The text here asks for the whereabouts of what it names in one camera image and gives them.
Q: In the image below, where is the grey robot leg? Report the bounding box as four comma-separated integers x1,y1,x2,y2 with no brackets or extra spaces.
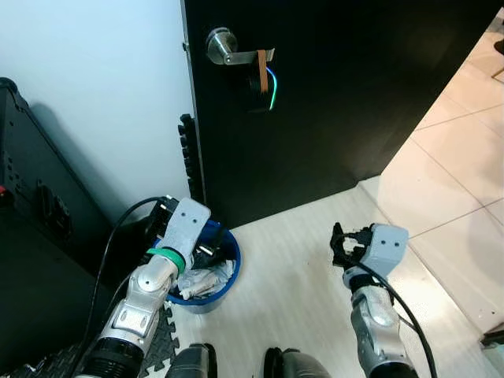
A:
165,343,217,378
264,346,332,378

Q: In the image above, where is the grey robot right leg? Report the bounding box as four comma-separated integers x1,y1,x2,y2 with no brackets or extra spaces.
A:
264,346,332,378

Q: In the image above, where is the black foam strip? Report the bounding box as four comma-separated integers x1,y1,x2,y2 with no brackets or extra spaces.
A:
178,114,202,204

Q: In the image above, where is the black equipment case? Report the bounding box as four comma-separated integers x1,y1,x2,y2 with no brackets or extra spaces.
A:
0,77,119,375

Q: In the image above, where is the blue green cord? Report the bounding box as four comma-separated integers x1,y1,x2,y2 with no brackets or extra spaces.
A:
266,67,281,112

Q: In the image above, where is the blue waste bin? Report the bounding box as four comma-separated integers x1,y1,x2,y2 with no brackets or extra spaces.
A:
154,220,243,314

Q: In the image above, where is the black foam floor mat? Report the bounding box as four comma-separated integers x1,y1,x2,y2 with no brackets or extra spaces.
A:
0,303,186,378

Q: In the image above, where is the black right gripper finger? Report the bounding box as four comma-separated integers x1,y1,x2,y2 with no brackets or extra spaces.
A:
329,222,349,265

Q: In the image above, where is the black door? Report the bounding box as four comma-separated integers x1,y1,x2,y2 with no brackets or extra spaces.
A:
181,0,504,231

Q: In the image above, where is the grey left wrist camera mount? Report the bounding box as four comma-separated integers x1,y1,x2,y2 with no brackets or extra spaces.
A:
161,198,212,257

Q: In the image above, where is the grey robot left leg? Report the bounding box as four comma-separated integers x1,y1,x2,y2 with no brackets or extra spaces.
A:
165,343,217,378

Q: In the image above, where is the brown strap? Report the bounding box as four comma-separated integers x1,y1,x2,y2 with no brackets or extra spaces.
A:
256,49,270,94

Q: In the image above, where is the silver door handle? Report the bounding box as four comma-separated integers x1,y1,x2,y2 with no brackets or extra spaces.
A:
206,28,276,68

